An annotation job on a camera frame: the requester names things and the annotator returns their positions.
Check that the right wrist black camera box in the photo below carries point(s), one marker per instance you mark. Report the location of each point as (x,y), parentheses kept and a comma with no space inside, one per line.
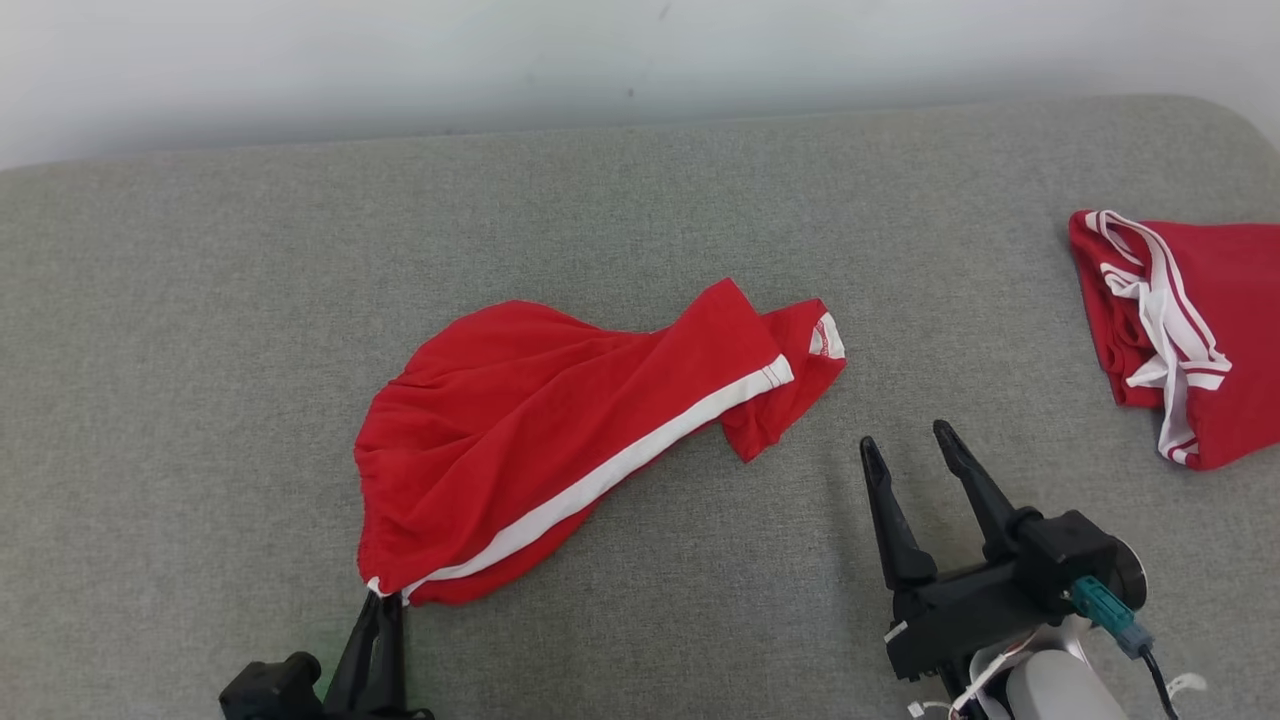
(1065,550)

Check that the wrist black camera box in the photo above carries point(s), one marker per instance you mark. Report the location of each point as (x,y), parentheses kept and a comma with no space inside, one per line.
(270,690)
(1065,550)

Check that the red shorts with white stripe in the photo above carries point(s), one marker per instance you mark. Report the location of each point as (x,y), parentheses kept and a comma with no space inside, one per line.
(500,420)

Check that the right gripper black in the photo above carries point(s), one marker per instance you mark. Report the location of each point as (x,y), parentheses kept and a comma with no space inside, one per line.
(960,620)

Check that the red Bulls 23 jersey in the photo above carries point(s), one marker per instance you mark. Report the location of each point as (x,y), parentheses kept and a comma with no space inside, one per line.
(1220,320)

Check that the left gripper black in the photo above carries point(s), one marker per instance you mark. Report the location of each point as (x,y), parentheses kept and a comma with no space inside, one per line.
(375,715)

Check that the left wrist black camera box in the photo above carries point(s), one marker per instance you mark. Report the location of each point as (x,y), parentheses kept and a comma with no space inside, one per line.
(270,690)

